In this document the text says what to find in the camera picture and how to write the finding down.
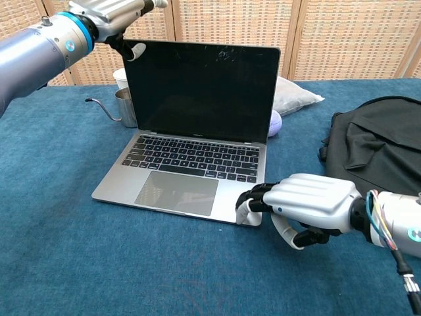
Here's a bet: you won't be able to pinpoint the coloured right wrist wires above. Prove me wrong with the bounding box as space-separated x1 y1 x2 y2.
364 190 399 251

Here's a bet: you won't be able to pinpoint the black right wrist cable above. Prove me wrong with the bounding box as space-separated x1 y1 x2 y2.
391 247 421 315

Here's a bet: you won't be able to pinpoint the grey plastic bag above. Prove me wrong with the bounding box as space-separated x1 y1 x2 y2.
272 77 326 117

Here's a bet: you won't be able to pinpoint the black backpack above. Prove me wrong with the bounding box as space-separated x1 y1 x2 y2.
318 95 421 198

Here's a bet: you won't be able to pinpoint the woven bamboo folding screen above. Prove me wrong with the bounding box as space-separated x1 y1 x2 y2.
0 0 421 87

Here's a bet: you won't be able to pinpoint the white paper cup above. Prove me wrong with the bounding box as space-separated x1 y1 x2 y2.
112 68 129 90

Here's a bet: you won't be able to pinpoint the steel gooseneck pitcher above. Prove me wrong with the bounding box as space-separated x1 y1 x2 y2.
84 87 138 128

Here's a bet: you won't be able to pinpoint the silver laptop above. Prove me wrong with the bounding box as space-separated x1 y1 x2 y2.
91 39 282 227

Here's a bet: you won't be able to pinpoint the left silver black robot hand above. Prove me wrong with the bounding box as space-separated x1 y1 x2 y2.
67 0 168 63

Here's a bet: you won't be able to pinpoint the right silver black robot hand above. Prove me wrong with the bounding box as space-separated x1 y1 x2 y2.
235 173 359 251

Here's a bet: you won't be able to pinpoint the purple ball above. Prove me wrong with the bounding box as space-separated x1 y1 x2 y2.
268 110 284 138

